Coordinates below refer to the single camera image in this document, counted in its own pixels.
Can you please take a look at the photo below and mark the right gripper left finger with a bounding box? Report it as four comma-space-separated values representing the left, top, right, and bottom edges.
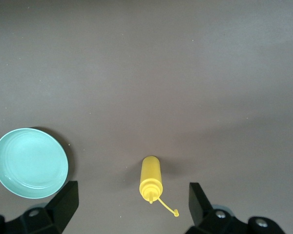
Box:
0, 180, 79, 234

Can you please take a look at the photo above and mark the yellow squeeze bottle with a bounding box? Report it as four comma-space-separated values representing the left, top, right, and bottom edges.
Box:
139, 156, 180, 218

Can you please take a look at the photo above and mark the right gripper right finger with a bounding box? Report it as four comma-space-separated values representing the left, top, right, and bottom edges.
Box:
185, 182, 288, 234

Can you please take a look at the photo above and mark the green round plate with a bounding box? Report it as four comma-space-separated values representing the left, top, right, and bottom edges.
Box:
0, 127, 69, 199

